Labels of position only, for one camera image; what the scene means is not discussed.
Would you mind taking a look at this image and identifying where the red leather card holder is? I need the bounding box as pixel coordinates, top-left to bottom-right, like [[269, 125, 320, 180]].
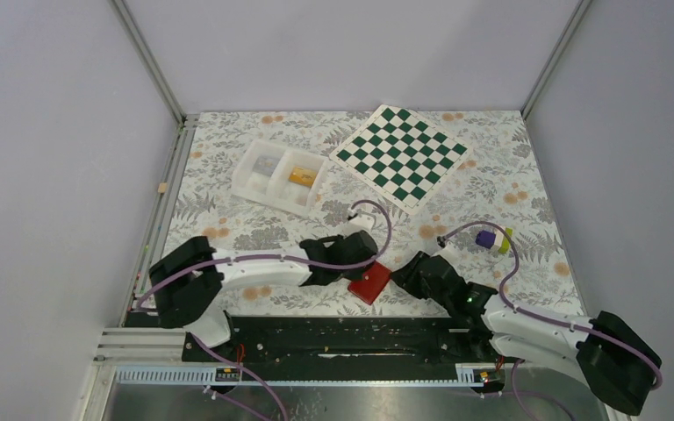
[[348, 262, 391, 305]]

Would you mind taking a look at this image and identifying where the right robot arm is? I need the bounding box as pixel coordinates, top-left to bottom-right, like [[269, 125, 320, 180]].
[[390, 252, 662, 416]]

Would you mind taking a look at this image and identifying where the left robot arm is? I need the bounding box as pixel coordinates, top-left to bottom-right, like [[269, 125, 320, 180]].
[[138, 230, 381, 360]]

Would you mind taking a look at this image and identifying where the orange card box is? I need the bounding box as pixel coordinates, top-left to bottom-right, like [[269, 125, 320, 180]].
[[288, 167, 319, 189]]

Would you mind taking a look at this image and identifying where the purple white green block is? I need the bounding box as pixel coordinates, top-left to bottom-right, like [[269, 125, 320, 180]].
[[475, 227, 513, 254]]

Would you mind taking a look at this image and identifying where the green white chessboard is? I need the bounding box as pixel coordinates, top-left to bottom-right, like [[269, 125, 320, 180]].
[[329, 105, 471, 215]]

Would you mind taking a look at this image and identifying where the white plastic divided tray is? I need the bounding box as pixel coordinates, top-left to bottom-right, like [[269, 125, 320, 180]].
[[231, 140, 329, 218]]

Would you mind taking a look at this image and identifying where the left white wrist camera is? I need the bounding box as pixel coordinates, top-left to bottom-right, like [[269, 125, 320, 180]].
[[343, 213, 376, 236]]

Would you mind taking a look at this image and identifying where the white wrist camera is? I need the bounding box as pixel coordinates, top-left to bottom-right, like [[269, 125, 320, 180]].
[[343, 213, 376, 236], [434, 236, 461, 264]]

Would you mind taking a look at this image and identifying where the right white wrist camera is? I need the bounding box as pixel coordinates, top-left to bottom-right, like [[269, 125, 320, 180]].
[[434, 236, 461, 264]]

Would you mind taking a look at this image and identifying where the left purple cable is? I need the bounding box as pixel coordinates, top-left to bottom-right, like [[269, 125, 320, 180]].
[[133, 199, 394, 311]]

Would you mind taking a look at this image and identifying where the purple cable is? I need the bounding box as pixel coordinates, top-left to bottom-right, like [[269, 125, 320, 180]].
[[436, 220, 663, 391], [133, 199, 394, 311]]

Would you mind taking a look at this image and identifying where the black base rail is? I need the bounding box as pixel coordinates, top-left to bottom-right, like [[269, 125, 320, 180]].
[[214, 316, 515, 382]]

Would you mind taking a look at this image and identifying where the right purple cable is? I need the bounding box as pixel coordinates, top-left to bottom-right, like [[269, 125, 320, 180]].
[[436, 220, 663, 391]]

